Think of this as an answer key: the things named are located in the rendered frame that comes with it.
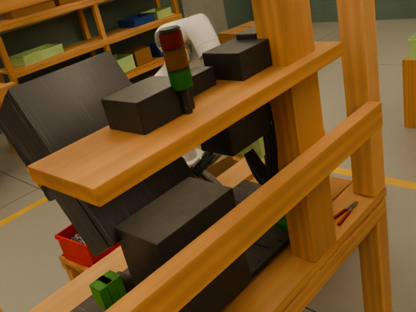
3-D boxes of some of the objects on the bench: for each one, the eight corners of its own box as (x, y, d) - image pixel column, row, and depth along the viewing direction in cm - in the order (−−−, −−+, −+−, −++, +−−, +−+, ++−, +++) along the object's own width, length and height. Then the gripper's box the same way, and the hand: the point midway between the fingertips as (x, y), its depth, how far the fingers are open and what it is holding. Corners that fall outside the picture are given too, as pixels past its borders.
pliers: (340, 226, 170) (340, 223, 169) (327, 222, 173) (327, 220, 173) (363, 205, 179) (363, 202, 178) (350, 202, 183) (350, 199, 182)
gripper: (243, 132, 158) (211, 169, 149) (229, 153, 173) (199, 189, 164) (226, 118, 159) (192, 154, 150) (213, 140, 173) (182, 175, 164)
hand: (200, 168), depth 158 cm, fingers closed on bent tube, 3 cm apart
